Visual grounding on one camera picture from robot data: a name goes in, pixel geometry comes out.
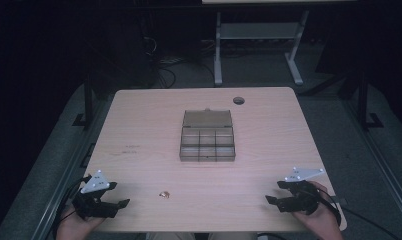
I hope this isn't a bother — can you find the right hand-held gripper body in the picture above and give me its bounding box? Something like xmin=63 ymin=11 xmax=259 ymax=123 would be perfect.
xmin=276 ymin=167 xmax=325 ymax=216

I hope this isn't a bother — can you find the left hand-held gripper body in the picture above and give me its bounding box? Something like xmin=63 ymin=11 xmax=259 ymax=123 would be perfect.
xmin=71 ymin=169 xmax=121 ymax=221

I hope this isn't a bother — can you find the clear grey compartment box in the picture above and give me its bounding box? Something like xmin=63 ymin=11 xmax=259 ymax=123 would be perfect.
xmin=178 ymin=107 xmax=237 ymax=163

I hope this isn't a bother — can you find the person's left hand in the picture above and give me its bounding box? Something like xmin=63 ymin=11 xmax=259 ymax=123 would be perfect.
xmin=55 ymin=203 xmax=106 ymax=240

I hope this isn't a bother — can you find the person's right hand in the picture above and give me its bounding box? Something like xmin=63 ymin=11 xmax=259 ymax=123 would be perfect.
xmin=290 ymin=180 xmax=345 ymax=240

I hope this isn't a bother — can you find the black metal stand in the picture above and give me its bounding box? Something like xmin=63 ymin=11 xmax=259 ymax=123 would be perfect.
xmin=354 ymin=70 xmax=385 ymax=132
xmin=71 ymin=77 xmax=96 ymax=130

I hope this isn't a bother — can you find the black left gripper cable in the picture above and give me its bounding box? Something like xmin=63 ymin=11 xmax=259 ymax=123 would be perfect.
xmin=51 ymin=175 xmax=91 ymax=240

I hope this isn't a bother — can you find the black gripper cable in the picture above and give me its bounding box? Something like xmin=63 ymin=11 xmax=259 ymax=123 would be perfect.
xmin=314 ymin=186 xmax=402 ymax=240
xmin=51 ymin=175 xmax=91 ymax=240

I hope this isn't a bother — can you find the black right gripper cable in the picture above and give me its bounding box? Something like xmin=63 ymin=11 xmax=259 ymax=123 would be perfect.
xmin=314 ymin=186 xmax=402 ymax=240

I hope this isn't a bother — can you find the aluminium frame rail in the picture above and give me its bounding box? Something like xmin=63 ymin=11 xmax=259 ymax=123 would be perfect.
xmin=342 ymin=98 xmax=402 ymax=232
xmin=31 ymin=96 xmax=114 ymax=240

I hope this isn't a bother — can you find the tangle of floor cables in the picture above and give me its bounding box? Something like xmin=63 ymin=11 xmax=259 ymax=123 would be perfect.
xmin=140 ymin=34 xmax=217 ymax=90

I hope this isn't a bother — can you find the white metal desk frame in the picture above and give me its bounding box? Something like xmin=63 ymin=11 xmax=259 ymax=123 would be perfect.
xmin=213 ymin=9 xmax=311 ymax=87

